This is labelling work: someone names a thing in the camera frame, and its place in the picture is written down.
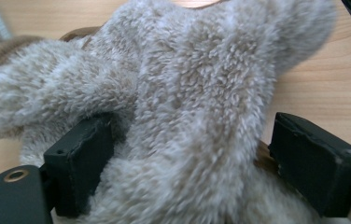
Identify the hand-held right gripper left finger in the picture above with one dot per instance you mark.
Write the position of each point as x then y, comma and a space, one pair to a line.
80, 168

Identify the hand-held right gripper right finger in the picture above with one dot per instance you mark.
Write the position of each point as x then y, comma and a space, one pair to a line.
316, 168

